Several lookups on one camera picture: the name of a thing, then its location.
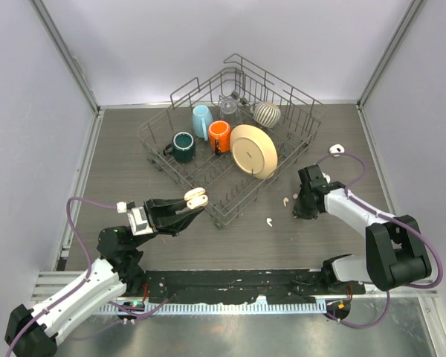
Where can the grey wire dish rack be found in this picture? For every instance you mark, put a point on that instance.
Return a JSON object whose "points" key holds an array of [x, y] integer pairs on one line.
{"points": [[228, 188]]}

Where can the clear glass cup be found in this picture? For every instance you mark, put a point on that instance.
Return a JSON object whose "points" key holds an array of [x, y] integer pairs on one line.
{"points": [[229, 111]]}

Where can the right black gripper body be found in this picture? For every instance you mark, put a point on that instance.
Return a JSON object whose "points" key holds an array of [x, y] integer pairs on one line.
{"points": [[302, 207]]}

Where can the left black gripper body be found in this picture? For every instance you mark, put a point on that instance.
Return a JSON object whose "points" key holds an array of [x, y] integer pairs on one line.
{"points": [[155, 219]]}

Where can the striped ceramic mug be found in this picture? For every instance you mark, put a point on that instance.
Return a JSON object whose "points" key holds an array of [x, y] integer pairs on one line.
{"points": [[266, 114]]}

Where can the orange mug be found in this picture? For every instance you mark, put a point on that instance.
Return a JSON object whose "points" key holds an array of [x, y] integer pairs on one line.
{"points": [[219, 133]]}

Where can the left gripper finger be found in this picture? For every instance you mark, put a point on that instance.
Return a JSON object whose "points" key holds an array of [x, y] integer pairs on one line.
{"points": [[181, 221], [165, 206]]}

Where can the beige plate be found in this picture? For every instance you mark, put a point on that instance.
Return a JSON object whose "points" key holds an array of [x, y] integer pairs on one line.
{"points": [[253, 151]]}

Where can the aluminium frame post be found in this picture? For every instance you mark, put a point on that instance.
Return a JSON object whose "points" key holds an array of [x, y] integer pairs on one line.
{"points": [[403, 27], [65, 52]]}

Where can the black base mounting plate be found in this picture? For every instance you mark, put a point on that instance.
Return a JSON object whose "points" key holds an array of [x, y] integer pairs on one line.
{"points": [[238, 286]]}

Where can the aluminium frame post right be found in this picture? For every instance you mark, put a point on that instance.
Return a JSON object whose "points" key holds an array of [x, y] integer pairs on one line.
{"points": [[403, 27]]}

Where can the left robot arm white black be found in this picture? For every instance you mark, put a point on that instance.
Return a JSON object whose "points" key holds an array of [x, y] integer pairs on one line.
{"points": [[39, 330]]}

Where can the white slotted cable duct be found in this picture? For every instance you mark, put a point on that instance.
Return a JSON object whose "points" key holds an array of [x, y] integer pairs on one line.
{"points": [[260, 307]]}

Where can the light blue mug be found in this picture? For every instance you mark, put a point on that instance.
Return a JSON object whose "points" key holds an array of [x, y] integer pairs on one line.
{"points": [[202, 118]]}

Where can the aluminium frame rail front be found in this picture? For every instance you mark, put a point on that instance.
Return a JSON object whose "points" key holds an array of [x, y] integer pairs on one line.
{"points": [[50, 282]]}

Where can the dark green mug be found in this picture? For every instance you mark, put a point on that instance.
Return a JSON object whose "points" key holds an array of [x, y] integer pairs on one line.
{"points": [[181, 147]]}

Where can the aluminium frame post left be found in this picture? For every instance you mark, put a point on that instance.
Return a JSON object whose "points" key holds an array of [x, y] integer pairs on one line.
{"points": [[65, 52]]}

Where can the white earbud charging case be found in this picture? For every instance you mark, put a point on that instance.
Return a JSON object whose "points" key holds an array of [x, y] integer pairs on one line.
{"points": [[336, 150]]}

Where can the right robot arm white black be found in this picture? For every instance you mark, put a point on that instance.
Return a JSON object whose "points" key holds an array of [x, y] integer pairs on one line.
{"points": [[394, 254]]}

